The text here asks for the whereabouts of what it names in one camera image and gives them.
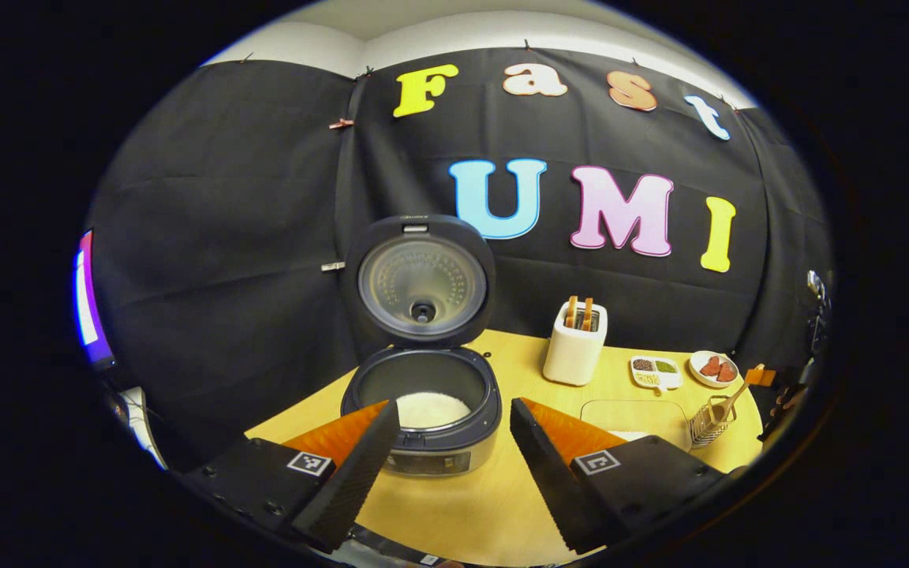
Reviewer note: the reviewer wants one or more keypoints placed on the white curved object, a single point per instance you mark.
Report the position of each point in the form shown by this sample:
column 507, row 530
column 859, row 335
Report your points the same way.
column 143, row 426

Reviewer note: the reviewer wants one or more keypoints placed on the black backdrop cloth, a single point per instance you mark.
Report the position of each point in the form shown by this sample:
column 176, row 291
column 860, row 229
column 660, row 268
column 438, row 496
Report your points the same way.
column 226, row 237

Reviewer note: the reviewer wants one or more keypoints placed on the black rice cooker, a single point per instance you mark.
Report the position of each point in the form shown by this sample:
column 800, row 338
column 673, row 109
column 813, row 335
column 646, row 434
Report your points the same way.
column 423, row 315

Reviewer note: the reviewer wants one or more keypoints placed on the white round plate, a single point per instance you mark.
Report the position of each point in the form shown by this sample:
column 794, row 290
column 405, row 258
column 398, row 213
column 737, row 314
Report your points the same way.
column 695, row 371

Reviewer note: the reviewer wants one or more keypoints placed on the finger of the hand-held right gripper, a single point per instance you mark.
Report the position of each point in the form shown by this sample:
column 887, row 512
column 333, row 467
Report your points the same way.
column 761, row 376

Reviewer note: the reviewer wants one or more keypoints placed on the wooden spoon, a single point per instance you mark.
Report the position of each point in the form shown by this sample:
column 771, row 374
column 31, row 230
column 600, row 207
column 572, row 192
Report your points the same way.
column 732, row 398

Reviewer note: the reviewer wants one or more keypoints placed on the white divided bean dish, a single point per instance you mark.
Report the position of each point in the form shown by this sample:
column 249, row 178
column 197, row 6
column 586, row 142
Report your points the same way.
column 656, row 372

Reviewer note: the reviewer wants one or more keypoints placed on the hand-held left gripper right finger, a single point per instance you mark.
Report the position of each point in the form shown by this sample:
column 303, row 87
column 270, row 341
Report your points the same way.
column 549, row 473

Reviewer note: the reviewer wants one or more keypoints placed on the toast bread slice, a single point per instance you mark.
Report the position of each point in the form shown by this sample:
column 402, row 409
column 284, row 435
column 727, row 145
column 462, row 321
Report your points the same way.
column 572, row 312
column 586, row 314

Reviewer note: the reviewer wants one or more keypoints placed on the red clip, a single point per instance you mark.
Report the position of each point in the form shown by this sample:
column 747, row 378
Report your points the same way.
column 340, row 124

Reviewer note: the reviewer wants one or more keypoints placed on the red meat slice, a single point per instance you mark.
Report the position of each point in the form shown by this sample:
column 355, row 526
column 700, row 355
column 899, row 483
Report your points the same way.
column 727, row 372
column 710, row 366

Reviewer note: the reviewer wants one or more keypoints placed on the white toaster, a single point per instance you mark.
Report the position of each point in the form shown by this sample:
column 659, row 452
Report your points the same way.
column 573, row 355

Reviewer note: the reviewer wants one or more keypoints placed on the lit monitor screen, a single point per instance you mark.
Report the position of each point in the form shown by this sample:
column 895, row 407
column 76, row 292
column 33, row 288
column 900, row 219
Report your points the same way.
column 87, row 308

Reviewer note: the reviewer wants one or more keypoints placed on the clear box of rice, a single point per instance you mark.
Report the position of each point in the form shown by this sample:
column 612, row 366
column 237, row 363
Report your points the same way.
column 636, row 416

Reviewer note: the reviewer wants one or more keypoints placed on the white rice heap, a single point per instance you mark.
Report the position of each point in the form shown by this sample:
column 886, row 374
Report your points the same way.
column 435, row 410

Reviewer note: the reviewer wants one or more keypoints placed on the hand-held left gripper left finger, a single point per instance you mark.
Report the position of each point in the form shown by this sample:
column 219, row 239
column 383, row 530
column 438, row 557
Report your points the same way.
column 344, row 489

